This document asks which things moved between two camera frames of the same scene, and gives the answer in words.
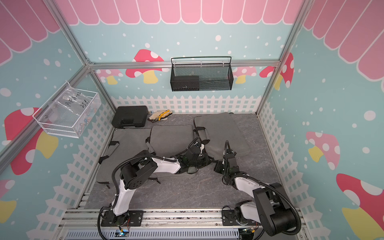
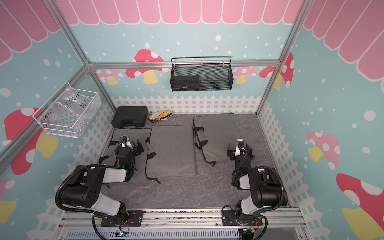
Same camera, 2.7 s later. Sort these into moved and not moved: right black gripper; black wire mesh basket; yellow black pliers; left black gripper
Moved: right black gripper; left black gripper
Not moved: black wire mesh basket; yellow black pliers
